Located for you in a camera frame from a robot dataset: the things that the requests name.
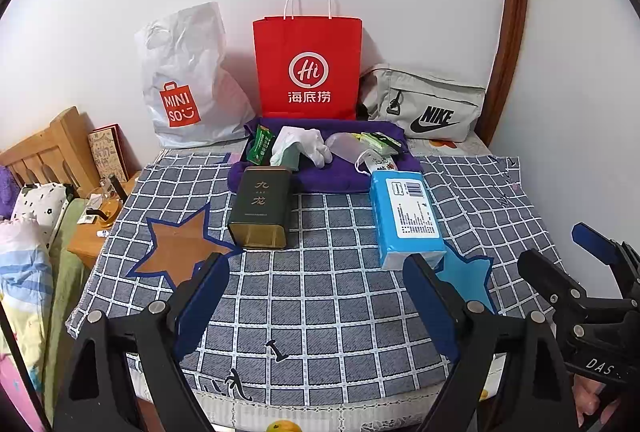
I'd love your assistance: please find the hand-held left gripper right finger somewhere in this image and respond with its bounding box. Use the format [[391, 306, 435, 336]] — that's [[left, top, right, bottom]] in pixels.
[[402, 253, 568, 432]]

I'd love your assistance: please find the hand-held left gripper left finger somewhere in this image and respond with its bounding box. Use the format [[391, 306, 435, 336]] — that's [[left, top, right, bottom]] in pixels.
[[52, 252, 231, 432]]

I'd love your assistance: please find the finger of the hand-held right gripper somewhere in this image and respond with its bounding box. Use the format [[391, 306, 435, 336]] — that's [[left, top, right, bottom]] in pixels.
[[571, 222, 640, 299], [517, 249, 587, 318]]

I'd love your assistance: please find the small white snack packet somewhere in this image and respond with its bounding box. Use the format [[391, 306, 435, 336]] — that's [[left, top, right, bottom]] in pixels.
[[356, 149, 401, 178]]

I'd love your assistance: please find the purple towel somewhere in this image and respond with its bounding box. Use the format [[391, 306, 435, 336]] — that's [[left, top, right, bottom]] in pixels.
[[227, 116, 423, 195]]

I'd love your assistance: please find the light green cloth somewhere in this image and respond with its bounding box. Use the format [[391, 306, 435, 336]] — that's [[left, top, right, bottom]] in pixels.
[[270, 142, 301, 172]]

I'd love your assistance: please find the dark green sachet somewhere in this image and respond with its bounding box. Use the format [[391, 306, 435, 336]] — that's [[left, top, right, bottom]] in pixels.
[[248, 124, 277, 164]]

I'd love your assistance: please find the light green wipes packet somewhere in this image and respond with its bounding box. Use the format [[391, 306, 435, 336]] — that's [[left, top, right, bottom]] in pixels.
[[357, 132, 388, 150]]

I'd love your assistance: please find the clear plastic bag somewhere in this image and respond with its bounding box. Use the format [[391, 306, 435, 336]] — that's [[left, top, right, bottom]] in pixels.
[[325, 133, 368, 159]]

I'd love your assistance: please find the white glove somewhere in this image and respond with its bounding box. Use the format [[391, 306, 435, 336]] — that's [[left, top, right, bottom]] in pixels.
[[295, 129, 333, 169]]

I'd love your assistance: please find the person's right hand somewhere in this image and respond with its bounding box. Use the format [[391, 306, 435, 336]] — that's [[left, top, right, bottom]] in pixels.
[[574, 376, 615, 431]]

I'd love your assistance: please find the blue tissue pack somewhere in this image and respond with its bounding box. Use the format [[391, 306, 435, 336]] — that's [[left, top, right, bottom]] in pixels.
[[370, 171, 447, 270]]

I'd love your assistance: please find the blue checked blanket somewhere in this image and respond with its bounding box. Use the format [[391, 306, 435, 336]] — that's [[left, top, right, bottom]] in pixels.
[[65, 151, 566, 400]]

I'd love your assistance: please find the dark green tin box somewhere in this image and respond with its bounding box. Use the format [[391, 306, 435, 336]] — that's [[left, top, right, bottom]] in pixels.
[[227, 165, 292, 250]]

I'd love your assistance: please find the wooden nightstand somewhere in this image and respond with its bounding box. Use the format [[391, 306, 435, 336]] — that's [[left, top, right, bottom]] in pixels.
[[67, 172, 143, 270]]

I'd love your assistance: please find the amber glass teapot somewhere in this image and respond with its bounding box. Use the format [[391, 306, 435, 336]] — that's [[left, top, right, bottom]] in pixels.
[[87, 192, 123, 220]]

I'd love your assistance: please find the green bed sheet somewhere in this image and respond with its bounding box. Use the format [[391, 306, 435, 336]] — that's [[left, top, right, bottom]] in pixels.
[[42, 199, 93, 413]]

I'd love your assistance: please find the pastel printed quilt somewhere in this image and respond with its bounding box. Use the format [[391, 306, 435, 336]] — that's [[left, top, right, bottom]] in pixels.
[[0, 217, 56, 413]]

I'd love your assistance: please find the patterned hardcover book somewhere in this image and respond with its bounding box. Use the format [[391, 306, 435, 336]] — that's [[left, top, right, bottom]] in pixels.
[[88, 124, 128, 185]]

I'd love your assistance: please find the white polka dot pillow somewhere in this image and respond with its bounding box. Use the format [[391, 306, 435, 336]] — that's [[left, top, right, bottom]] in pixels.
[[10, 182, 76, 248]]

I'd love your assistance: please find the grey waist bag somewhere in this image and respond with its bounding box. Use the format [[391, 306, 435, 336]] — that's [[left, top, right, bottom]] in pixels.
[[359, 64, 487, 143]]

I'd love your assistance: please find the wooden bed headboard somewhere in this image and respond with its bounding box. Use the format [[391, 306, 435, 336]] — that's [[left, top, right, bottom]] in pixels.
[[0, 107, 101, 200]]

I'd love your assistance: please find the purple plush toy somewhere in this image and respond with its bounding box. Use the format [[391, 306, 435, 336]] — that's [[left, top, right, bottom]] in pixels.
[[0, 164, 16, 218]]

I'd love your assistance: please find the white plastic shopping bag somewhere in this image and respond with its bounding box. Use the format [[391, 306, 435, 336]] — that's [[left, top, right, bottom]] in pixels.
[[135, 2, 256, 149]]

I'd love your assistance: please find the red paper bag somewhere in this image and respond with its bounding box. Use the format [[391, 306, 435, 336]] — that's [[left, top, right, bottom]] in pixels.
[[252, 0, 363, 122]]

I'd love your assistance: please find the brown wooden door frame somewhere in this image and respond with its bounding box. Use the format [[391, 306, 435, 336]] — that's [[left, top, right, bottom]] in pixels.
[[485, 0, 531, 148]]

